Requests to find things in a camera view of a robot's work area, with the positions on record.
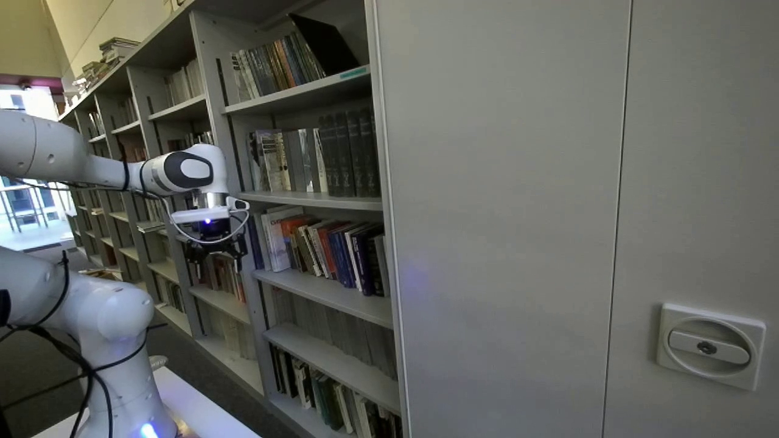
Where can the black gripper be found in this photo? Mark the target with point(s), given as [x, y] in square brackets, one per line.
[213, 229]

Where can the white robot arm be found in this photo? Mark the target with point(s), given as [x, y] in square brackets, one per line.
[96, 322]

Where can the white bookshelf unit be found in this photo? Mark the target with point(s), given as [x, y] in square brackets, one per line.
[289, 291]

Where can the white cabinet with handle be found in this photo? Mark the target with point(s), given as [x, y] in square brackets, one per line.
[582, 208]

